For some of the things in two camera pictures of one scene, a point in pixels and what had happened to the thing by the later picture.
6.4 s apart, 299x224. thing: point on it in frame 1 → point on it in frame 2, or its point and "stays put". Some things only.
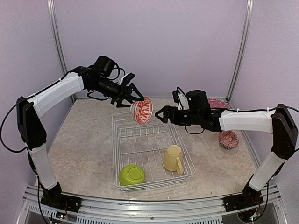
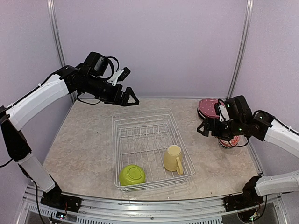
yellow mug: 173,159 stays put
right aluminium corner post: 245,45 stays put
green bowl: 131,174 stays put
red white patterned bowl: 142,110 → 235,141
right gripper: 167,115 → 215,132
